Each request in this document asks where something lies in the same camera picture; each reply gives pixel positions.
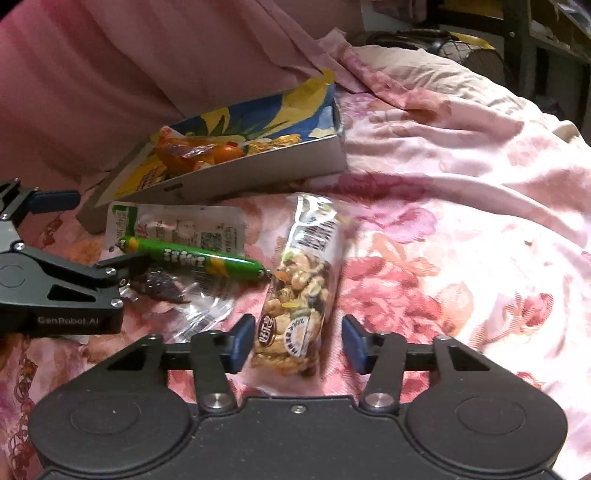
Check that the yellow plastic bag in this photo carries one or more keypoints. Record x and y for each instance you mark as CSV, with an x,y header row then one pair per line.
x,y
471,39

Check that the large pink curtain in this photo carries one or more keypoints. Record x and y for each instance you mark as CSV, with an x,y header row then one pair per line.
x,y
138,69

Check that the mixed nuts packet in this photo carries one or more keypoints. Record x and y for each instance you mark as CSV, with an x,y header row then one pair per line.
x,y
300,286

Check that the white green snack packet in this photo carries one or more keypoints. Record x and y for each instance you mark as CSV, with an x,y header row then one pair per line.
x,y
184,226

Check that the orange snack packet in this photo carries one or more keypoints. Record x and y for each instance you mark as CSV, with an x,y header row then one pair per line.
x,y
194,154

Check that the blue yellow printed box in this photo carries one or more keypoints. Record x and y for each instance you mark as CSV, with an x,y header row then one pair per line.
x,y
258,166

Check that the clear snack packet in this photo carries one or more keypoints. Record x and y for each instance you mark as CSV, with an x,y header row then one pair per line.
x,y
203,295

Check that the green sausage stick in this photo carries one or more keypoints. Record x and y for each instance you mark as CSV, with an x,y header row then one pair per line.
x,y
198,261

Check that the dark wooden desk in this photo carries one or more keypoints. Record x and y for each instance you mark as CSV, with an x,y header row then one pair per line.
x,y
517,37

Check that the pink floral bedsheet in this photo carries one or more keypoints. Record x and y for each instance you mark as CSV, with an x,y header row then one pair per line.
x,y
461,230

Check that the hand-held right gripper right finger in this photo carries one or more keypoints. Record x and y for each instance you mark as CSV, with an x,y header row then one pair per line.
x,y
353,344

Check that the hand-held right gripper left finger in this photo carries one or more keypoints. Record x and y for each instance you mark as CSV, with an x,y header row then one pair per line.
x,y
242,344

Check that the beige pillow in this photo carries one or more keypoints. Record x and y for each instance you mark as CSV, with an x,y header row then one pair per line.
x,y
438,74

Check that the gold snack packet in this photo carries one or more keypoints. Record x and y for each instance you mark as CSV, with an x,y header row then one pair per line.
x,y
272,143

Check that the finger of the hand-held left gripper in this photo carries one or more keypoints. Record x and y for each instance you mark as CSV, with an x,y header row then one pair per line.
x,y
134,261
55,201

